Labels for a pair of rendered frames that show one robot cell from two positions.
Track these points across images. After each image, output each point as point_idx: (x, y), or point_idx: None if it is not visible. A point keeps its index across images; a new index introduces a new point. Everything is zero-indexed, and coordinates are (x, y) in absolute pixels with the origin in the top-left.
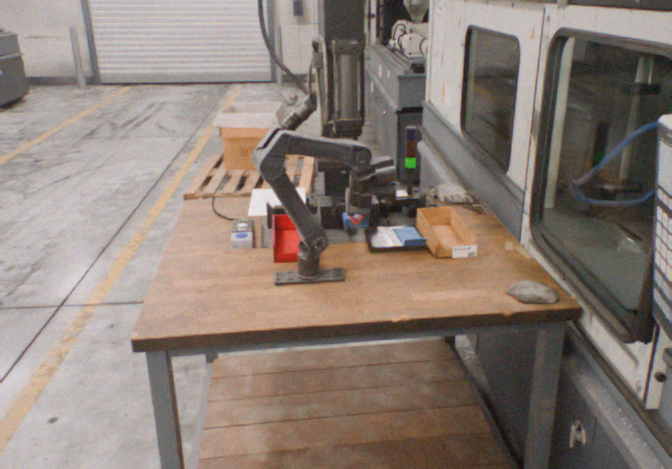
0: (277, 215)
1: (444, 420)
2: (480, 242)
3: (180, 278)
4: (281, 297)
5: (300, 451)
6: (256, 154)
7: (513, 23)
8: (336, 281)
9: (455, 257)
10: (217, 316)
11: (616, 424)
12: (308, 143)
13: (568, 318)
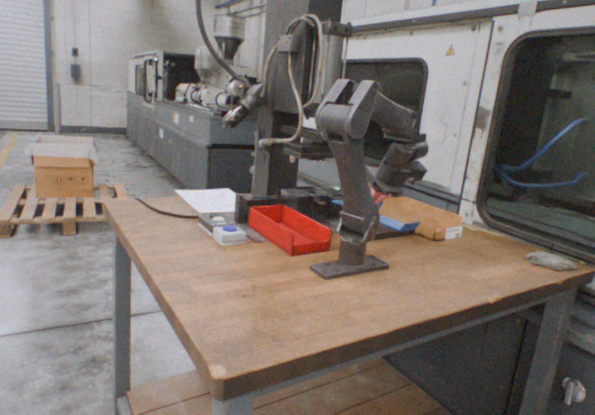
0: (254, 207)
1: (397, 405)
2: None
3: (197, 282)
4: (351, 291)
5: None
6: (330, 109)
7: (413, 48)
8: (382, 268)
9: (447, 239)
10: (306, 325)
11: None
12: (382, 101)
13: (588, 281)
